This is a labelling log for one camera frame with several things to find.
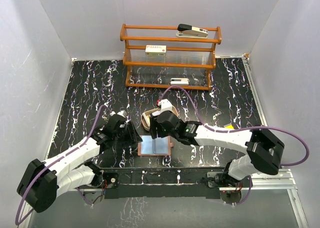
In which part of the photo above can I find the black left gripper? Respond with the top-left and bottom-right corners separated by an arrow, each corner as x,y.
113,121 -> 142,147

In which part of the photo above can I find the beige wooden tray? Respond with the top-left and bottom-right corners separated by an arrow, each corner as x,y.
141,106 -> 178,131

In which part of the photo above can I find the pink leather card holder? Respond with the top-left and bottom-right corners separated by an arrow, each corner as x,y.
137,135 -> 174,156

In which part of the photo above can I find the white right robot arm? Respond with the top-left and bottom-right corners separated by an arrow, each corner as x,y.
149,111 -> 285,186

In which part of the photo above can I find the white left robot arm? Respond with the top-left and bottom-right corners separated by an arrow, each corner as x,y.
17,113 -> 142,213

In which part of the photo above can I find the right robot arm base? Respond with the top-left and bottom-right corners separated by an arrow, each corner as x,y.
198,171 -> 253,199

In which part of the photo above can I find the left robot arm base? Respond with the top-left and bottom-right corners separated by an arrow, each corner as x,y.
68,168 -> 119,208

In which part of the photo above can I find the small white stapler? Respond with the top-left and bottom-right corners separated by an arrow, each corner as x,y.
170,78 -> 189,86

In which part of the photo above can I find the orange wooden shelf rack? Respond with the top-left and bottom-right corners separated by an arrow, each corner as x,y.
119,24 -> 222,90

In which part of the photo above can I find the yellow and grey sharpener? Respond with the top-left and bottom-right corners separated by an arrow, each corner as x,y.
224,124 -> 235,130

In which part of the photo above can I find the white staples box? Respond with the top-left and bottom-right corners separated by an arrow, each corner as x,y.
145,45 -> 167,57

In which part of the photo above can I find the black and white stapler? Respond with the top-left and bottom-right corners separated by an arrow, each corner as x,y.
176,24 -> 208,39

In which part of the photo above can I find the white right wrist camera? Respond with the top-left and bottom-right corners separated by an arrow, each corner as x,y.
156,99 -> 173,112

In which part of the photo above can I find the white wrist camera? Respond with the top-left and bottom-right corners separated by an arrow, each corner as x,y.
156,99 -> 173,112
117,110 -> 127,118

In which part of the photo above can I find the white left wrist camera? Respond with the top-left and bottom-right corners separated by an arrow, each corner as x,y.
117,110 -> 127,118

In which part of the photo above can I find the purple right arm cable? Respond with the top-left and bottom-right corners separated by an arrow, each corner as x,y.
159,85 -> 310,166

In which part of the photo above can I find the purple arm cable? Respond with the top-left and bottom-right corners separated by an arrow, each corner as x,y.
159,85 -> 310,166
14,105 -> 111,226

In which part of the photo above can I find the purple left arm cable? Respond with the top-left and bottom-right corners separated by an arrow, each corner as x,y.
14,105 -> 111,226

